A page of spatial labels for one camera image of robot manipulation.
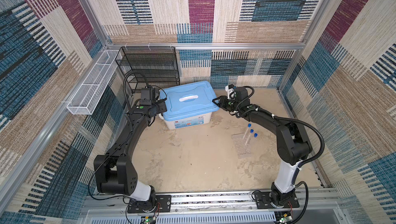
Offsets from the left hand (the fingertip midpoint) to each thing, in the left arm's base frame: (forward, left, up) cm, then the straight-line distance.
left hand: (159, 102), depth 85 cm
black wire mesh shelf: (+35, +6, -1) cm, 36 cm away
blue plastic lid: (+5, -16, -4) cm, 17 cm away
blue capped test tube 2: (-18, -50, -7) cm, 53 cm away
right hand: (+3, -30, -5) cm, 31 cm away
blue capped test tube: (-15, -48, -6) cm, 51 cm away
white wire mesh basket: (+6, +45, -4) cm, 45 cm away
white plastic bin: (-4, -13, -15) cm, 20 cm away
